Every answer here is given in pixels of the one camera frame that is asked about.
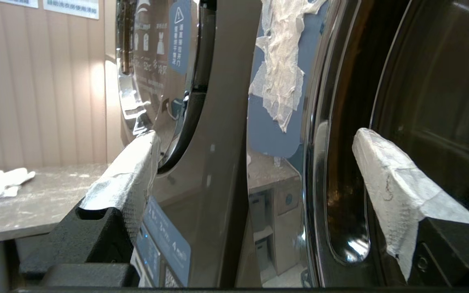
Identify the white wall notice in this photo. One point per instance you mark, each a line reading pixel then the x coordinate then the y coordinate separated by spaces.
pixel 71 7
pixel 20 2

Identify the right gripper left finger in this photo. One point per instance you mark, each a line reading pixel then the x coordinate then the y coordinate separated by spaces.
pixel 120 183

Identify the round chrome dryer door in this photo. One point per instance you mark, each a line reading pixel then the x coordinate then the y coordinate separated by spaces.
pixel 157 73

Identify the dark glass dryer door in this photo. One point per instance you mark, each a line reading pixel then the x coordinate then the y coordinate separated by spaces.
pixel 434 81

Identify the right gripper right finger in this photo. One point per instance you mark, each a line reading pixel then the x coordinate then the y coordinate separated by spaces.
pixel 397 191

